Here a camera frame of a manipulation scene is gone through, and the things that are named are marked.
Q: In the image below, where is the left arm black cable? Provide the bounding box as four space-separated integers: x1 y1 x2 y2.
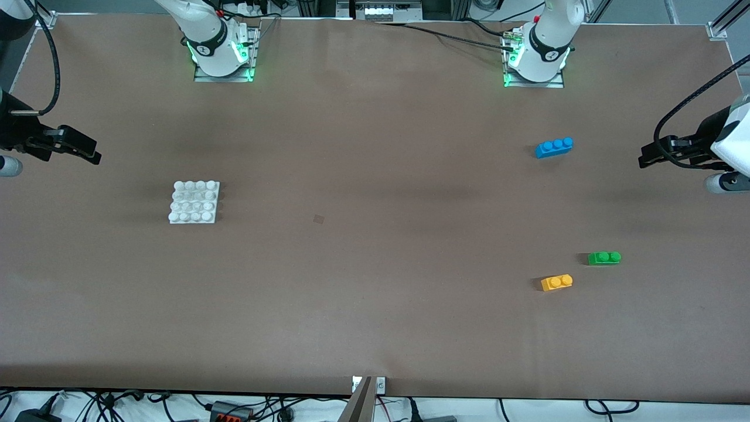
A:
653 56 750 171

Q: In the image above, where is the thin black table cable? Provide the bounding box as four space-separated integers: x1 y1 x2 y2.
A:
457 18 519 39

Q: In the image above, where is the white studded base plate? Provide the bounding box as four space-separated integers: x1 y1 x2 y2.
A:
168 180 221 225

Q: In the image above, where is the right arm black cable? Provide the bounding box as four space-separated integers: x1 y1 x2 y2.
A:
23 0 62 115

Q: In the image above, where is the black box with orange buttons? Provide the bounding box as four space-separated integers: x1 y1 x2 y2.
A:
210 401 254 422

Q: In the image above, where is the blue three-stud block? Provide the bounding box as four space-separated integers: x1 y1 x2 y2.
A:
535 137 575 159

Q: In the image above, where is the grey wedge-shaped post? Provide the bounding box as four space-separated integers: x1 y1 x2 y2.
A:
339 376 376 422

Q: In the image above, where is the aluminium frame extrusion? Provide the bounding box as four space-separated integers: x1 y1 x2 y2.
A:
712 0 750 35

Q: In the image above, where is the white power strip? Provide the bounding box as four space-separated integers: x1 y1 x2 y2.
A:
352 0 424 23

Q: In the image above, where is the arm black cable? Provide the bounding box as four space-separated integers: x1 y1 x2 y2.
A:
653 56 750 171
23 0 62 115

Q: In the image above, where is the thick black table cable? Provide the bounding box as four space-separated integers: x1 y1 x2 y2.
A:
375 21 516 50

